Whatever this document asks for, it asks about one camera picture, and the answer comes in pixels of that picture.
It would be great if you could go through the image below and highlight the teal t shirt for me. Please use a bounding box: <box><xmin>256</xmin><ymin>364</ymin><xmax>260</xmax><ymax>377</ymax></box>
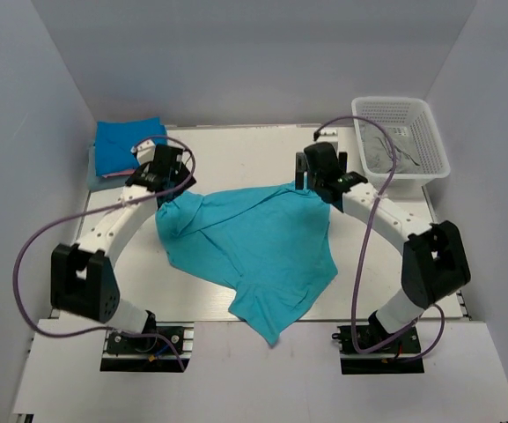
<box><xmin>155</xmin><ymin>183</ymin><xmax>338</xmax><ymax>345</ymax></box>

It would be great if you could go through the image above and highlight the white plastic basket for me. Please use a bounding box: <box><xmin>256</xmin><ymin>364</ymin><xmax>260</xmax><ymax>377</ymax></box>
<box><xmin>351</xmin><ymin>96</ymin><xmax>451</xmax><ymax>189</ymax></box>

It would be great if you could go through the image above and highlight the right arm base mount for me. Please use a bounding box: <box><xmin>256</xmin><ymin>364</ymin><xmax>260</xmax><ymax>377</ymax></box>
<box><xmin>335</xmin><ymin>323</ymin><xmax>426</xmax><ymax>375</ymax></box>

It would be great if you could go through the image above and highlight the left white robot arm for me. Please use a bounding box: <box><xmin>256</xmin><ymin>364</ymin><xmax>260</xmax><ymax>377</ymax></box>
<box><xmin>50</xmin><ymin>140</ymin><xmax>195</xmax><ymax>352</ymax></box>

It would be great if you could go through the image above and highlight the grey t shirt in basket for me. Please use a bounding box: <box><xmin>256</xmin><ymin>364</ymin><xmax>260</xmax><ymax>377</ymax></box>
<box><xmin>360</xmin><ymin>124</ymin><xmax>423</xmax><ymax>174</ymax></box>

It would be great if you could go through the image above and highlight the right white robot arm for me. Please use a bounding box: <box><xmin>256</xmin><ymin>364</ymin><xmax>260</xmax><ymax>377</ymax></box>
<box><xmin>295</xmin><ymin>142</ymin><xmax>471</xmax><ymax>354</ymax></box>

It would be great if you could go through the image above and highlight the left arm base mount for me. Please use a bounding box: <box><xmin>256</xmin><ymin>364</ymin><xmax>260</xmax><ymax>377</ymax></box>
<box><xmin>99</xmin><ymin>323</ymin><xmax>195</xmax><ymax>374</ymax></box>

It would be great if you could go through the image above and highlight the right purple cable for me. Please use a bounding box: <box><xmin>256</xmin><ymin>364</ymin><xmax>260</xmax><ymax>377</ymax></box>
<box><xmin>313</xmin><ymin>115</ymin><xmax>447</xmax><ymax>363</ymax></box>

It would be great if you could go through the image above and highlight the folded light blue t shirt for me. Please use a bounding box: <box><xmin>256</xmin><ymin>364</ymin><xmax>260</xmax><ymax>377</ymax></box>
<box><xmin>86</xmin><ymin>145</ymin><xmax>129</xmax><ymax>192</ymax></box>

